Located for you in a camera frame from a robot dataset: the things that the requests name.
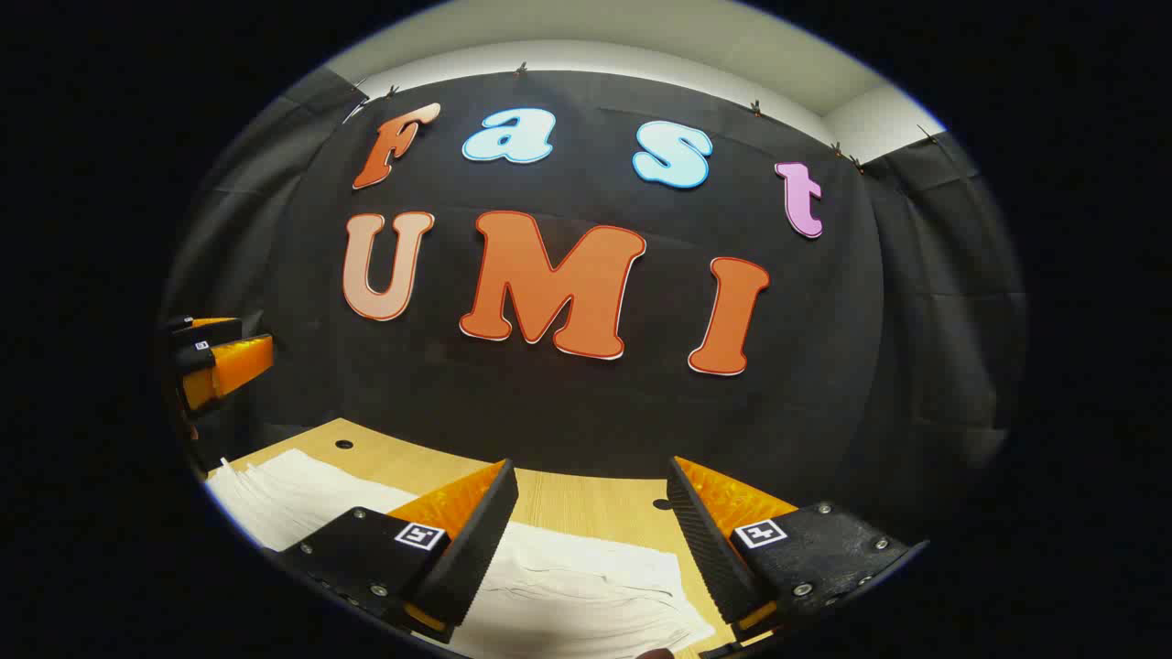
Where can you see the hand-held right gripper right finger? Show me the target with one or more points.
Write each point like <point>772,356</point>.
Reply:
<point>705,549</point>

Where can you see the white jeans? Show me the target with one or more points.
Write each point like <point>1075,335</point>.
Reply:
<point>586,604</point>

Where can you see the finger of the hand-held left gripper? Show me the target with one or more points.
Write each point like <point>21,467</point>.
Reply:
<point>240,361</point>
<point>211,331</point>

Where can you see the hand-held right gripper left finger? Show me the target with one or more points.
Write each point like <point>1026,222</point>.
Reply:
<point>476,549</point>

